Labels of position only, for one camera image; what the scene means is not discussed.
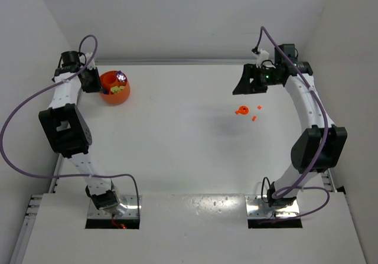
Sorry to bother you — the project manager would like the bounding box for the yellow-green lego brick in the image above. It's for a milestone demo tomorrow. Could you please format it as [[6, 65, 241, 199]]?
[[110, 86, 125, 94]]

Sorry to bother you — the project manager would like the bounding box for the purple lego brick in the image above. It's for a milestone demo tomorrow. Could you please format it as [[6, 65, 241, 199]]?
[[116, 70, 127, 82]]

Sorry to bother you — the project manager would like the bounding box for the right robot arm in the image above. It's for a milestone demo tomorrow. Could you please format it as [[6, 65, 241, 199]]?
[[233, 44, 347, 207]]

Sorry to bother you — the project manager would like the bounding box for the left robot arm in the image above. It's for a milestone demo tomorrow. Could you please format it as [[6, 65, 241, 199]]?
[[38, 51, 120, 214]]

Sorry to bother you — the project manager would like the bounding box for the orange divided bowl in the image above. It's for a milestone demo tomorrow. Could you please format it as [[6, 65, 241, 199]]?
[[100, 70, 131, 105]]

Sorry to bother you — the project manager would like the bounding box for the orange round lego piece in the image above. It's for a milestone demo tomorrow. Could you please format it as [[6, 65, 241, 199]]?
[[238, 106, 249, 115]]

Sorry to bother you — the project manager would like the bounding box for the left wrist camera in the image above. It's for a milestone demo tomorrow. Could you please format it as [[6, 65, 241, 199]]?
[[79, 52, 96, 70]]

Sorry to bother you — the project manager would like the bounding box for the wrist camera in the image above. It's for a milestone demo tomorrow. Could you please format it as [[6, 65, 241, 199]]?
[[79, 52, 96, 70], [251, 47, 269, 67]]

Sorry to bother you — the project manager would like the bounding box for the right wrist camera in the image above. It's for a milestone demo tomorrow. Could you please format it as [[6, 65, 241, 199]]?
[[251, 47, 269, 67]]

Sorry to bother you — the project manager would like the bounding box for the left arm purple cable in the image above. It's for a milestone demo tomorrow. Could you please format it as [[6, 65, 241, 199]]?
[[0, 34, 141, 217]]

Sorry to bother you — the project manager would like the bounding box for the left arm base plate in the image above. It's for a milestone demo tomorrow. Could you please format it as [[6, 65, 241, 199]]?
[[87, 195, 142, 220]]

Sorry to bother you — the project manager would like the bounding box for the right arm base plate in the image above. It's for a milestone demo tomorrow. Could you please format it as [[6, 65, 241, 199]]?
[[245, 195, 300, 220]]

